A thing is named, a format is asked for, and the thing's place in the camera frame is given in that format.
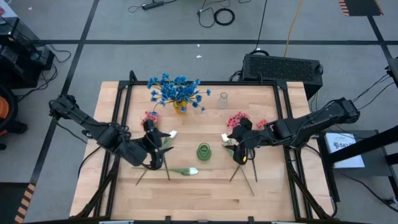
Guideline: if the black metal table frame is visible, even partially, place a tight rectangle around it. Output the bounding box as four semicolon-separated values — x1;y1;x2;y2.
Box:
73;70;338;224

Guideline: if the yellow hanging cable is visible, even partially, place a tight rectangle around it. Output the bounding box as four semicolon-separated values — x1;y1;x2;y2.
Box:
284;0;305;57

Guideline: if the yellow glass vase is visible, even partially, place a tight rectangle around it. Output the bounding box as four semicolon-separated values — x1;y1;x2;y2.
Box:
173;100;188;114

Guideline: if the black hanging cable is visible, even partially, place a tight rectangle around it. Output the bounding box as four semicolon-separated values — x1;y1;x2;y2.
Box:
253;0;269;54

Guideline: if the thin black cable with plug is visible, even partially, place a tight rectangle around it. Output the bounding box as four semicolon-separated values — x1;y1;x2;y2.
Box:
197;0;233;29

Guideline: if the coiled black cable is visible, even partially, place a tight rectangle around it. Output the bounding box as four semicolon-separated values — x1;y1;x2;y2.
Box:
213;7;236;27

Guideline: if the clear glass vase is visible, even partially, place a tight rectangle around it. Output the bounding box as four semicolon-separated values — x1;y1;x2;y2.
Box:
218;92;229;110

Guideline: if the black computer case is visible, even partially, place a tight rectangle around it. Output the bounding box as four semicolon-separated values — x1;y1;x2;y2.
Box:
241;53;323;101

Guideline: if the black equipment stack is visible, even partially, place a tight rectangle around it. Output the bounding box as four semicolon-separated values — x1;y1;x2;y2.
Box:
0;17;56;90

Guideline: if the black power strip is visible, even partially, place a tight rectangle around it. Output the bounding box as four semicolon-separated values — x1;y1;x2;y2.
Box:
141;1;165;11

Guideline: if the white printed sign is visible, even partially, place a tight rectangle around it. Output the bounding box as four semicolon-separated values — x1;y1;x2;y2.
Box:
325;133;366;169

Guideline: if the black device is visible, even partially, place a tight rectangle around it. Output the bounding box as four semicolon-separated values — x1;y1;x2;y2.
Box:
386;57;398;90

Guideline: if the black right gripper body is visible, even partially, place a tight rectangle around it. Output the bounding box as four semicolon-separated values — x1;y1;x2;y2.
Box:
232;116;259;166

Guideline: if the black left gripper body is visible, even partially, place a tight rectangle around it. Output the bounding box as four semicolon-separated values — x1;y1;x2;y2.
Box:
136;119;165;171

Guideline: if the black metal stand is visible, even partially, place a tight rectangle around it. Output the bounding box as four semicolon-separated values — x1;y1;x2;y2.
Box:
318;124;398;203

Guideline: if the black mat with orange stripes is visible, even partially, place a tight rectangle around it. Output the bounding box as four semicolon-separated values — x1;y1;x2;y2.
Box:
0;182;37;224
338;0;384;17

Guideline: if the orange and black reel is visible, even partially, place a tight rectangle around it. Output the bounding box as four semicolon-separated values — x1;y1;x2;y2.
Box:
0;83;29;150

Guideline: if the green glass vase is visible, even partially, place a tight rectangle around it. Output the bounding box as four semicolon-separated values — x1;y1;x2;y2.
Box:
196;142;213;162

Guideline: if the white artificial tulip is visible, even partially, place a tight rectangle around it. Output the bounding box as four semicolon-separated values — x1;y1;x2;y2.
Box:
132;166;199;177
135;130;178;187
221;133;256;197

